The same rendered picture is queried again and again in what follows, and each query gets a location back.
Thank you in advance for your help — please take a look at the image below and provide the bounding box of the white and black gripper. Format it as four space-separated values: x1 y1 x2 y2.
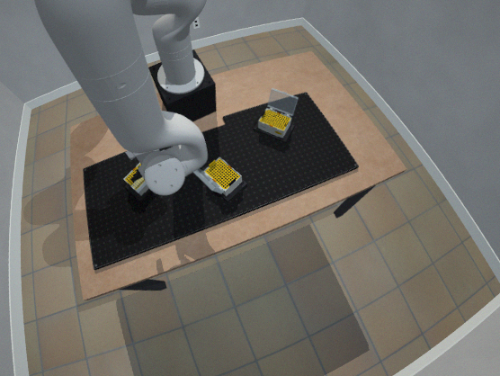
130 165 143 183

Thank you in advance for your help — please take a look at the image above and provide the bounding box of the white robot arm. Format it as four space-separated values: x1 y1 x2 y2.
34 0 208 195

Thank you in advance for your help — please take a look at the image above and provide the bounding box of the yellow tip rack insert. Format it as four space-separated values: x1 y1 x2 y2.
125 167 138 185
260 110 290 130
205 159 240 189

